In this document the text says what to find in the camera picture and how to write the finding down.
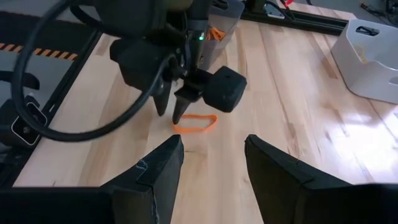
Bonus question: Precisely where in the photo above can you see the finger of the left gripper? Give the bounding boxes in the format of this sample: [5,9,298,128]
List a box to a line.
[171,88,200,126]
[154,80,173,118]

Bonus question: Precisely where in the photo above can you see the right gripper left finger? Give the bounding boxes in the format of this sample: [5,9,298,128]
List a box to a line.
[99,134,185,224]

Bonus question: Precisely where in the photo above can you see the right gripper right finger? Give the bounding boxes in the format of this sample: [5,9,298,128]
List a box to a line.
[244,133,352,224]

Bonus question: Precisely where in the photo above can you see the orange rubber band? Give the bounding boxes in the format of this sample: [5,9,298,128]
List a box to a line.
[205,26,227,42]
[172,113,219,135]

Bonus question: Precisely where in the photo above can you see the yellow rubber band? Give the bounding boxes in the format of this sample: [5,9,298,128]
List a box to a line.
[354,45,371,65]

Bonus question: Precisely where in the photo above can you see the grey translucent plastic basket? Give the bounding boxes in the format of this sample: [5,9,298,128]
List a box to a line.
[198,0,246,71]

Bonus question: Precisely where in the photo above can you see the orange black hazard tape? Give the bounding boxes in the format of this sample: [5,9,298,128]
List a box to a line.
[0,42,78,62]

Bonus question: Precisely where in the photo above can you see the white plastic basket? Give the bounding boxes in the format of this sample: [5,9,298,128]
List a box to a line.
[330,18,398,105]

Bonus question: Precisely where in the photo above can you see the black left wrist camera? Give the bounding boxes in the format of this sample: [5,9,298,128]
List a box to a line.
[109,39,175,93]

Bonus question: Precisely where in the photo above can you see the black camera box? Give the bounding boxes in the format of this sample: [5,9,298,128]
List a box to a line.
[0,95,48,149]

